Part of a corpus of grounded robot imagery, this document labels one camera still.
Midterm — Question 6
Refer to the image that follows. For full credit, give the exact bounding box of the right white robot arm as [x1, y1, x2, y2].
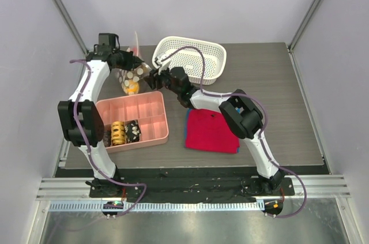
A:
[144, 67, 285, 195]

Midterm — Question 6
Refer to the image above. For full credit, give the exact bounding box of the left aluminium frame post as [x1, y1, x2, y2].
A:
[52, 0, 88, 54]

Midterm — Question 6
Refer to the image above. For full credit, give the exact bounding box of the clear polka dot zip bag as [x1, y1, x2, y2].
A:
[114, 31, 153, 96]

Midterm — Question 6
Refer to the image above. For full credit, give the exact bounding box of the brown patterned rolled sock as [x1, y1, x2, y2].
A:
[103, 130, 112, 147]

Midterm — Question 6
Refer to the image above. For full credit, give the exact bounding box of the yellow fake fruit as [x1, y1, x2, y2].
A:
[123, 80, 140, 95]

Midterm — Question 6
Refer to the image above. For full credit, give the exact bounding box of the yellow patterned rolled sock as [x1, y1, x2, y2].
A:
[111, 121, 126, 146]

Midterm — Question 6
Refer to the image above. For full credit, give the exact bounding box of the white perforated plastic basket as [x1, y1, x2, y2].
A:
[152, 36, 227, 85]

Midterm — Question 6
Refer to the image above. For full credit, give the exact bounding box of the aluminium frame post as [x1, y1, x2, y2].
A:
[288, 0, 323, 53]
[52, 0, 88, 54]

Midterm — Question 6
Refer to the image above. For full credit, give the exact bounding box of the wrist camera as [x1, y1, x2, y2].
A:
[93, 33, 120, 52]
[153, 53, 171, 74]

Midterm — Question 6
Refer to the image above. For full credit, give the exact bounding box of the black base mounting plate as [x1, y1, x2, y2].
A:
[55, 165, 329, 204]

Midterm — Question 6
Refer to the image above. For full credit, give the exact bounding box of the pink divided organizer tray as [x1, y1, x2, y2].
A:
[96, 91, 169, 153]

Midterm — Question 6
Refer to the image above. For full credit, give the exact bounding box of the black white patterned sock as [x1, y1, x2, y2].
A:
[124, 120, 141, 143]

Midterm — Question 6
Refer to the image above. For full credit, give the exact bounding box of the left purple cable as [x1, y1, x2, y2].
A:
[69, 58, 147, 217]

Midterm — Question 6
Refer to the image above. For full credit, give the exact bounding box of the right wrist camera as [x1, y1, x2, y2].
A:
[153, 53, 171, 74]

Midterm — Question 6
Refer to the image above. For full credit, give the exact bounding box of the blue folded cloth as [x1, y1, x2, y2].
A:
[183, 108, 241, 155]

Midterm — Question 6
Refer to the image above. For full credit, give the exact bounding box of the slotted white cable duct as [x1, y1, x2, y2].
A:
[49, 200, 265, 212]

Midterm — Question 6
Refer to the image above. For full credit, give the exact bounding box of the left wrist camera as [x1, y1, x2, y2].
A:
[93, 33, 120, 52]

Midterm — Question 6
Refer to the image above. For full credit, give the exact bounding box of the right aluminium frame post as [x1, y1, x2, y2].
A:
[288, 0, 323, 53]

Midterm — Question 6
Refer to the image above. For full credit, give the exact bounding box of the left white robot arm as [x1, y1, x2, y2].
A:
[58, 46, 143, 197]

